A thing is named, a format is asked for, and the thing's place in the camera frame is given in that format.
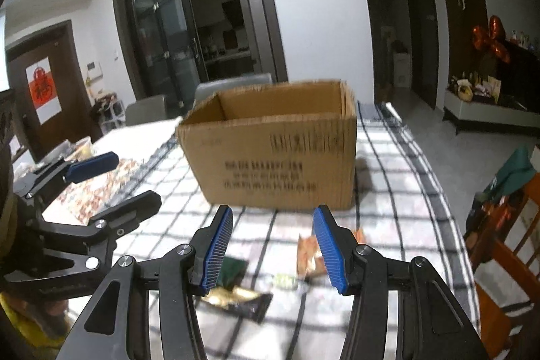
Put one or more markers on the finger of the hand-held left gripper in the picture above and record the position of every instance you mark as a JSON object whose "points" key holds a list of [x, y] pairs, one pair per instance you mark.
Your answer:
{"points": [[126, 210], [93, 166]]}

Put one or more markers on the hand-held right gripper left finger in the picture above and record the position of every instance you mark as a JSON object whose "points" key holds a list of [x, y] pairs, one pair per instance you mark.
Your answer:
{"points": [[217, 250]]}

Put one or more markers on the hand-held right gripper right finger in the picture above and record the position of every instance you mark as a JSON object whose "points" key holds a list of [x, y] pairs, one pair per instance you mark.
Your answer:
{"points": [[330, 250]]}

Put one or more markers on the orange snack packet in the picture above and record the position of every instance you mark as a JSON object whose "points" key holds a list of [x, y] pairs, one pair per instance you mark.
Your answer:
{"points": [[308, 254]]}

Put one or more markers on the dark green snack packet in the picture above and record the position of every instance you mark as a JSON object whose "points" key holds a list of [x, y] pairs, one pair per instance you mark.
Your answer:
{"points": [[234, 271]]}

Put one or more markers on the small pale green candy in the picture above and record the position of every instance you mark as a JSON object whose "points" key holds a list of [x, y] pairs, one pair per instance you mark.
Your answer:
{"points": [[284, 281]]}

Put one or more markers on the black gold snack packet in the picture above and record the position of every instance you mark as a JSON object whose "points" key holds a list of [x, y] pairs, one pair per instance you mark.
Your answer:
{"points": [[240, 301]]}

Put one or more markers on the brown cardboard box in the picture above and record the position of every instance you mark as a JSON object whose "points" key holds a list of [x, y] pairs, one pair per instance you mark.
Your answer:
{"points": [[270, 157]]}

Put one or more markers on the floral patterned table runner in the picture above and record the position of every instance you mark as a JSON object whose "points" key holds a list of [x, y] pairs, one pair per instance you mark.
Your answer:
{"points": [[101, 185]]}

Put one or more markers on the cluttered small shelf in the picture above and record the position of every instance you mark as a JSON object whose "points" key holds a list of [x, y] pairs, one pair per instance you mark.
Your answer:
{"points": [[107, 113]]}

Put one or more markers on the dark brown room door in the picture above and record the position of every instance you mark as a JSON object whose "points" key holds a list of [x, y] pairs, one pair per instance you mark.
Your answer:
{"points": [[71, 98]]}

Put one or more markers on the grey upholstered chair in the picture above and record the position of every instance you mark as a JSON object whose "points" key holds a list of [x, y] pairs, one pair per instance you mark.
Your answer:
{"points": [[145, 111], [236, 86]]}

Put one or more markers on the black white checkered tablecloth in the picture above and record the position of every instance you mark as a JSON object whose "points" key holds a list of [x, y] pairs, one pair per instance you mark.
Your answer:
{"points": [[400, 216]]}

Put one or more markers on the red and white door poster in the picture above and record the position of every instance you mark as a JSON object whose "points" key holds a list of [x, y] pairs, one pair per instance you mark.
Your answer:
{"points": [[42, 90]]}

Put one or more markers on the dark framed sliding glass door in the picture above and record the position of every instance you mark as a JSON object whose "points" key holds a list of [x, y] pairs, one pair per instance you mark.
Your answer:
{"points": [[168, 27]]}

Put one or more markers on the brown wooden chair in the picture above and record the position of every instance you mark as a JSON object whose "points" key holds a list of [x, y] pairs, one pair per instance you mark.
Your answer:
{"points": [[510, 258]]}

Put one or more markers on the green cloth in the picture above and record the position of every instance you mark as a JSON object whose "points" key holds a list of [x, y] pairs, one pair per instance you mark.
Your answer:
{"points": [[512, 172]]}

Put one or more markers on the white low sideboard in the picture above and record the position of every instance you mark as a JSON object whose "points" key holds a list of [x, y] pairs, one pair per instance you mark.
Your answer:
{"points": [[485, 113]]}

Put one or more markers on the woven basket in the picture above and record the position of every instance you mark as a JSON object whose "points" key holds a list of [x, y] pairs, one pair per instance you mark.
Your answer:
{"points": [[466, 92]]}

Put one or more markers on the dark interior door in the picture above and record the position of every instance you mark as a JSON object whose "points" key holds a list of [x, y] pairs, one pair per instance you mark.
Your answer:
{"points": [[419, 31]]}

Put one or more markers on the red foil balloons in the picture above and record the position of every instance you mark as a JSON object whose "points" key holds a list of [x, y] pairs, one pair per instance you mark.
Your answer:
{"points": [[493, 39]]}

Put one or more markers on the dark tall cabinet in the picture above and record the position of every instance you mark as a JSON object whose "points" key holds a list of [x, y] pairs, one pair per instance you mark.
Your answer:
{"points": [[460, 5]]}

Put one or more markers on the white wall intercom panel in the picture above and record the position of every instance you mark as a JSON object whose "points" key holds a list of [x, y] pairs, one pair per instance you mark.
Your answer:
{"points": [[94, 71]]}

